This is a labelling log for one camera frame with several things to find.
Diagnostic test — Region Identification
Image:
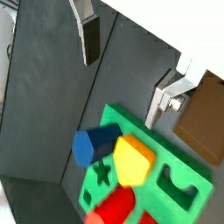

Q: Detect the brown square-circle forked block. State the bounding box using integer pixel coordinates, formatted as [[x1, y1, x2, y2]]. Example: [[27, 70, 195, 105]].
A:
[[173, 71, 224, 166]]

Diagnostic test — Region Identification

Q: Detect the red cylinder peg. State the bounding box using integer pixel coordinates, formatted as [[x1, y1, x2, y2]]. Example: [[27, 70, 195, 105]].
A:
[[84, 185, 136, 224]]

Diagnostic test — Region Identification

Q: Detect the green shape-sorter base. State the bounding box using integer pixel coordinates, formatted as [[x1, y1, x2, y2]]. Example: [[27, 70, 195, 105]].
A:
[[79, 104, 214, 224]]

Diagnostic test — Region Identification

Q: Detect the yellow pentagon block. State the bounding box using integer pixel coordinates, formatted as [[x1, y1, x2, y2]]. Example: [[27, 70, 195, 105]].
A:
[[113, 134, 157, 186]]

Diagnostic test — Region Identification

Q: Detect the blue hexagonal prism peg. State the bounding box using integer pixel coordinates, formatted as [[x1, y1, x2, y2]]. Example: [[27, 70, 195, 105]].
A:
[[72, 123, 122, 167]]

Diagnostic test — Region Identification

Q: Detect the red square block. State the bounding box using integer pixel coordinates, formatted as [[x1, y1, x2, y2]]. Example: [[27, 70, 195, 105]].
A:
[[138, 212, 158, 224]]

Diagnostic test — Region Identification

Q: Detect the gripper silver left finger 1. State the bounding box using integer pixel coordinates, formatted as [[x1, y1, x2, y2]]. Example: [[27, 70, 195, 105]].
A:
[[69, 0, 100, 66]]

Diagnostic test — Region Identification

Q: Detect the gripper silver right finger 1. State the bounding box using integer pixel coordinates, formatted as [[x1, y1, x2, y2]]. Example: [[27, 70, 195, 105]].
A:
[[145, 60, 205, 129]]

